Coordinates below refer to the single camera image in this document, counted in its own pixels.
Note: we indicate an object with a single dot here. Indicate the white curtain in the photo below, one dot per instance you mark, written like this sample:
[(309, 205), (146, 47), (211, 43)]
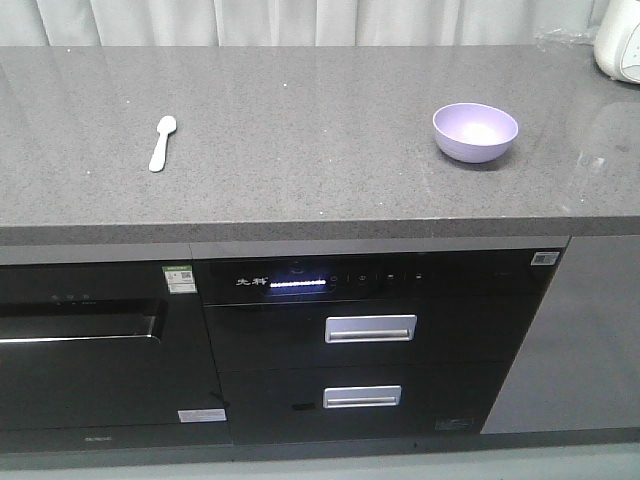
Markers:
[(297, 23)]

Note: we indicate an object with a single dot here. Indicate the black disinfection cabinet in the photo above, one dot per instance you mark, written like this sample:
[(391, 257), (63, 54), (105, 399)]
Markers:
[(266, 305)]

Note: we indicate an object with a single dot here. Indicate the grey stone countertop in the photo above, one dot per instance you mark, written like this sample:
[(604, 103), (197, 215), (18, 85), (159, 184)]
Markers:
[(308, 143)]

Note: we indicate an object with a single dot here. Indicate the white blender appliance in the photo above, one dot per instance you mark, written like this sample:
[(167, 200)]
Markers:
[(616, 47)]

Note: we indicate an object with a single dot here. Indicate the black built-in dishwasher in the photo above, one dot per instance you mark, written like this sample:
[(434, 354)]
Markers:
[(97, 354)]

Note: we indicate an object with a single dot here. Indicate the lower silver drawer handle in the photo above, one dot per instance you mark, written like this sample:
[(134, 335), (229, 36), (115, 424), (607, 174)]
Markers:
[(362, 396)]

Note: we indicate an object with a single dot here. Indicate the purple plastic bowl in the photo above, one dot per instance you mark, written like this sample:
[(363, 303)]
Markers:
[(473, 132)]

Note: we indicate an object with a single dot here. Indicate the green energy label sticker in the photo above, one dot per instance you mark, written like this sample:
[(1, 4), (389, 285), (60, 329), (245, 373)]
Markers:
[(180, 279)]

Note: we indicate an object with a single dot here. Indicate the mint green plastic spoon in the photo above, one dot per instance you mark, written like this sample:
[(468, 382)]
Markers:
[(165, 127)]

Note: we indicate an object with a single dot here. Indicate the silver drawer handle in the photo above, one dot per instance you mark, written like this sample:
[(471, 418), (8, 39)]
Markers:
[(367, 329), (362, 396)]

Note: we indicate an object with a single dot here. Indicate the upper silver drawer handle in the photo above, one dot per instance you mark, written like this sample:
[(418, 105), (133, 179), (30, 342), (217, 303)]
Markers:
[(367, 329)]

